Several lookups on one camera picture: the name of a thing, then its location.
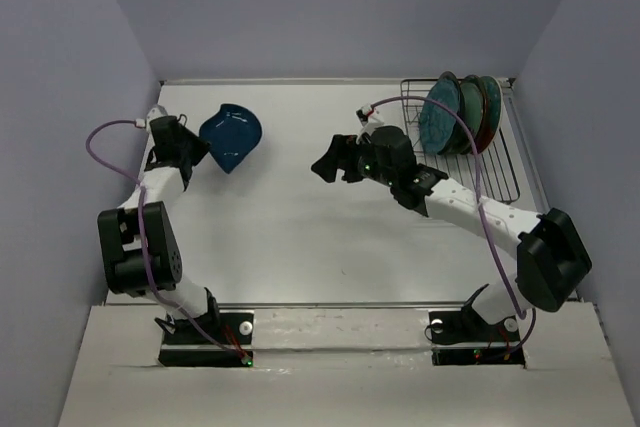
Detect cream plate brown rim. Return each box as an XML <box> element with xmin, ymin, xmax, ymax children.
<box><xmin>438</xmin><ymin>71</ymin><xmax>458</xmax><ymax>84</ymax></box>

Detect pale green flower plate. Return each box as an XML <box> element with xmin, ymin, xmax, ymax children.
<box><xmin>460</xmin><ymin>75</ymin><xmax>485</xmax><ymax>139</ymax></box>

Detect dark wire dish rack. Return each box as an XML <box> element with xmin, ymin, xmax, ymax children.
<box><xmin>399</xmin><ymin>78</ymin><xmax>520</xmax><ymax>204</ymax></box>

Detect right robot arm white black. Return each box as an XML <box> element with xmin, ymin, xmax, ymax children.
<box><xmin>311</xmin><ymin>126</ymin><xmax>592</xmax><ymax>339</ymax></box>

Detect blue plate white blossoms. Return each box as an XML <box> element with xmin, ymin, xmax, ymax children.
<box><xmin>471</xmin><ymin>75</ymin><xmax>490</xmax><ymax>153</ymax></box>

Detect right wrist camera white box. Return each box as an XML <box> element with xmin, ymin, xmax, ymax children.
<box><xmin>356</xmin><ymin>104</ymin><xmax>385</xmax><ymax>142</ymax></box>

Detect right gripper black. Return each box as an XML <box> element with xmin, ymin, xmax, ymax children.
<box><xmin>311</xmin><ymin>133</ymin><xmax>397</xmax><ymax>187</ymax></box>

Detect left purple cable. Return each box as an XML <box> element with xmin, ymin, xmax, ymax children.
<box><xmin>85</xmin><ymin>118</ymin><xmax>249</xmax><ymax>361</ymax></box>

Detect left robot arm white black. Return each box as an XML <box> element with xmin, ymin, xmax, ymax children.
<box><xmin>86</xmin><ymin>114</ymin><xmax>221</xmax><ymax>342</ymax></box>

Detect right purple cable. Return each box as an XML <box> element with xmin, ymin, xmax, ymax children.
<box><xmin>357</xmin><ymin>96</ymin><xmax>539</xmax><ymax>353</ymax></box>

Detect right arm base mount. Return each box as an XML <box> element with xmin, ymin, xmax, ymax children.
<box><xmin>424</xmin><ymin>284</ymin><xmax>525</xmax><ymax>367</ymax></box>

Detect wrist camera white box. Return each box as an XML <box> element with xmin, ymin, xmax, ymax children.
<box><xmin>356</xmin><ymin>104</ymin><xmax>385</xmax><ymax>142</ymax></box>
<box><xmin>146</xmin><ymin>104</ymin><xmax>168</xmax><ymax>122</ymax></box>

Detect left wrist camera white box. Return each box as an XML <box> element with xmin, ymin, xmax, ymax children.
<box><xmin>146</xmin><ymin>104</ymin><xmax>168</xmax><ymax>122</ymax></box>

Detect purple cable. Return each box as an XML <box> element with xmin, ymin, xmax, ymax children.
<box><xmin>357</xmin><ymin>96</ymin><xmax>539</xmax><ymax>353</ymax></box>
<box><xmin>85</xmin><ymin>118</ymin><xmax>249</xmax><ymax>361</ymax></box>

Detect red teal floral plate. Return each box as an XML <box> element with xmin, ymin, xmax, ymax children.
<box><xmin>480</xmin><ymin>76</ymin><xmax>503</xmax><ymax>153</ymax></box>

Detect dark blue curved dish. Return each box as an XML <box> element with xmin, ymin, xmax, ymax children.
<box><xmin>199</xmin><ymin>103</ymin><xmax>263</xmax><ymax>174</ymax></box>

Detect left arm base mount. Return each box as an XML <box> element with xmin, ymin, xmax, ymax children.
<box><xmin>154</xmin><ymin>310</ymin><xmax>255</xmax><ymax>368</ymax></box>

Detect teal scalloped plate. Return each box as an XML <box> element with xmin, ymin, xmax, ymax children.
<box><xmin>419</xmin><ymin>80</ymin><xmax>461</xmax><ymax>155</ymax></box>

